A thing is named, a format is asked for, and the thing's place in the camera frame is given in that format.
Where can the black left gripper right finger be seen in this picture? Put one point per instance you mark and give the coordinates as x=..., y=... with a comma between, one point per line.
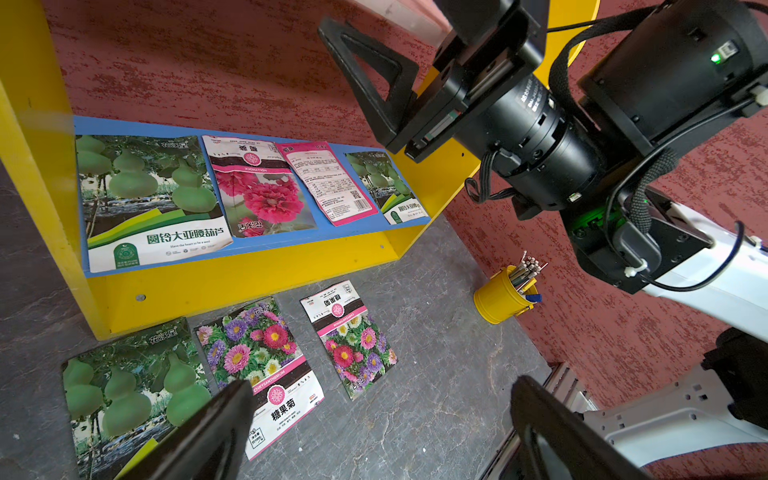
x=556, y=444

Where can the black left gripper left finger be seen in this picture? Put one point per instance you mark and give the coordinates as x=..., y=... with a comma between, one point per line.
x=209, y=445

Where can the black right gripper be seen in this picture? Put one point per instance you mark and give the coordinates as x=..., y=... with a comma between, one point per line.
x=486, y=96

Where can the green gourd seed bag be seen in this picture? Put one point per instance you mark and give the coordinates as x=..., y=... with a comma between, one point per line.
x=131, y=393

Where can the aster seed bag top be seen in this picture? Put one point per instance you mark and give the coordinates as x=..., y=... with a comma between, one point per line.
x=253, y=343

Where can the pink flower seed bag top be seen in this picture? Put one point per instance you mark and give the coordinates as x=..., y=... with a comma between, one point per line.
x=356, y=346

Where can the pink flower seed bag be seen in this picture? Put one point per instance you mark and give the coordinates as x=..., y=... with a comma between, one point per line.
x=356, y=346
x=260, y=194

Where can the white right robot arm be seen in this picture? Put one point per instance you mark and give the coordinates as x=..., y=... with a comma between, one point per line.
x=622, y=345

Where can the pink back-side seed bag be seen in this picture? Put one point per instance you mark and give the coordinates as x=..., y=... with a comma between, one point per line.
x=335, y=192

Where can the pink flower seed bag lower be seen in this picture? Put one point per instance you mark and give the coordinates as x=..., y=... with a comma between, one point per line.
x=260, y=194

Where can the yellow shelf unit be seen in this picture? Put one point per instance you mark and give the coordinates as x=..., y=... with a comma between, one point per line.
x=37, y=151

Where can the yellow pen cup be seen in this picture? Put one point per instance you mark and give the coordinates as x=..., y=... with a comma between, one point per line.
x=511, y=292

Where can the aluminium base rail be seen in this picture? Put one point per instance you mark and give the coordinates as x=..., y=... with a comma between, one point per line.
x=563, y=384

